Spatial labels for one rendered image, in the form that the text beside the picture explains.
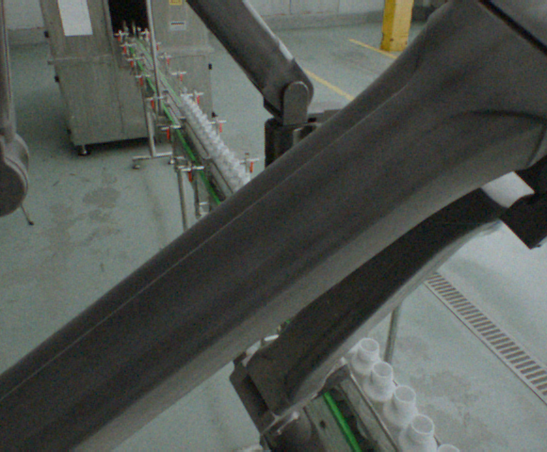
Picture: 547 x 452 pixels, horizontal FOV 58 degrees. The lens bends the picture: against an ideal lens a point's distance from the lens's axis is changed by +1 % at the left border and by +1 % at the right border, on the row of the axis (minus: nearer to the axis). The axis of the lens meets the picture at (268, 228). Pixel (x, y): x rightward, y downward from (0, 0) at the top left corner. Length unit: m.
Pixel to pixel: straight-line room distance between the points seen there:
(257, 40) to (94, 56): 3.99
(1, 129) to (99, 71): 4.03
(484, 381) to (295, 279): 2.45
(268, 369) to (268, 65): 0.36
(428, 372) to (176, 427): 1.20
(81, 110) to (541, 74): 4.59
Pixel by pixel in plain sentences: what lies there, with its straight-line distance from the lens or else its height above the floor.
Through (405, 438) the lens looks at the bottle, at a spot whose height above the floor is 1.13.
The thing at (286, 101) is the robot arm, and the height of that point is 1.64.
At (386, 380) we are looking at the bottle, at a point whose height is 1.16.
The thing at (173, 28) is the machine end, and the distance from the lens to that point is 4.63.
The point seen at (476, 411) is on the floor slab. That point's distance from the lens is 2.49.
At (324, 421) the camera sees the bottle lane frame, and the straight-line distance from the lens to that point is 1.14.
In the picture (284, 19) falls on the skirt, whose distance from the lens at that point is 10.87.
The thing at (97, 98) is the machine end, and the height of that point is 0.53.
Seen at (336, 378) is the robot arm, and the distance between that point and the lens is 0.61.
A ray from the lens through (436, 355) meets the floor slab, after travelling 2.66.
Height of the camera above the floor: 1.83
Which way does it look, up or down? 32 degrees down
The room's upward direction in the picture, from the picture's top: straight up
